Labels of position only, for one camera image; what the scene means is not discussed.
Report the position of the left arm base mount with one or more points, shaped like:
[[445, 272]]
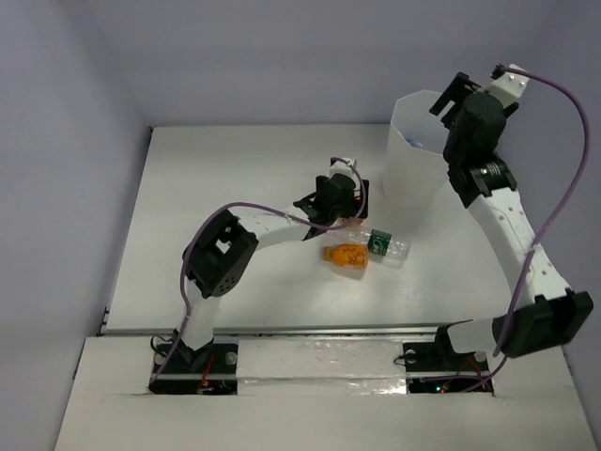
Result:
[[211, 371]]

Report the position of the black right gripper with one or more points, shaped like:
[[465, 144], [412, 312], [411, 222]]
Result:
[[459, 91]]

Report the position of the green label clear bottle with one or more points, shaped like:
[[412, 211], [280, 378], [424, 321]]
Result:
[[382, 247]]

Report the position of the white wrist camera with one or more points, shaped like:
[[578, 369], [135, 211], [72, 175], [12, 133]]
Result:
[[342, 165], [508, 84]]

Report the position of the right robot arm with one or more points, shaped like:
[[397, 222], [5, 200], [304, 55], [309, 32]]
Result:
[[544, 311]]

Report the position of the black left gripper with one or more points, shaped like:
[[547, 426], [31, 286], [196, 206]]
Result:
[[359, 199]]

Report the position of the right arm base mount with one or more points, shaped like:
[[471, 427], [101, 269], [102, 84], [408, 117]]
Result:
[[434, 367]]

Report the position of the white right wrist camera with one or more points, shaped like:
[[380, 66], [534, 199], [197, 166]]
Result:
[[508, 84]]

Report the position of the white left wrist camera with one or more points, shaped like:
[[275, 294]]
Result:
[[342, 165]]

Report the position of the orange juice bottle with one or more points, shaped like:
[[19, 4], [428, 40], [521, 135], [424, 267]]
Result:
[[349, 221], [346, 255]]

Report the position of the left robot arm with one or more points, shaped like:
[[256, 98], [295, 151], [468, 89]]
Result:
[[220, 251]]

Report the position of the aluminium rail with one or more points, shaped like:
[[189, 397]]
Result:
[[287, 315]]

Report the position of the white octagonal bin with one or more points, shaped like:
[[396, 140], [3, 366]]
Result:
[[416, 190]]

